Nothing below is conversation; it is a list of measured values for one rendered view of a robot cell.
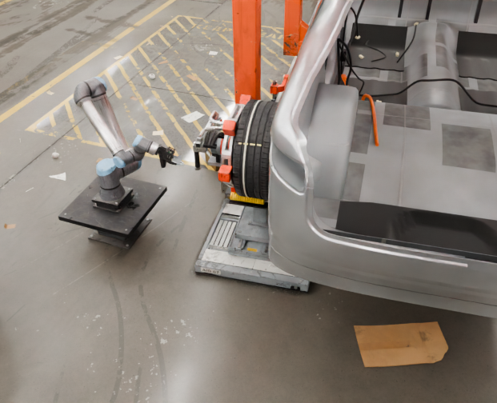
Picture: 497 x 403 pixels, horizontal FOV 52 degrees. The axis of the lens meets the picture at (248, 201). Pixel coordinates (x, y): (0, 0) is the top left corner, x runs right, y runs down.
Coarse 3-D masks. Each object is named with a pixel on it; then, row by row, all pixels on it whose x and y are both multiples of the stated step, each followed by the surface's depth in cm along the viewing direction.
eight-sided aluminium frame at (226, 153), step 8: (240, 104) 343; (232, 112) 335; (240, 112) 335; (232, 120) 327; (232, 136) 325; (224, 144) 326; (232, 144) 325; (224, 152) 325; (232, 152) 327; (224, 160) 328; (232, 176) 338; (232, 184) 341
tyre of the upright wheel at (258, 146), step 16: (256, 112) 325; (272, 112) 323; (240, 128) 319; (256, 128) 318; (240, 144) 318; (256, 144) 317; (240, 160) 320; (256, 160) 317; (240, 176) 326; (256, 176) 322; (240, 192) 338; (256, 192) 333
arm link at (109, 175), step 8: (104, 160) 378; (112, 160) 377; (96, 168) 373; (104, 168) 370; (112, 168) 371; (120, 168) 378; (104, 176) 372; (112, 176) 374; (120, 176) 380; (104, 184) 377; (112, 184) 378
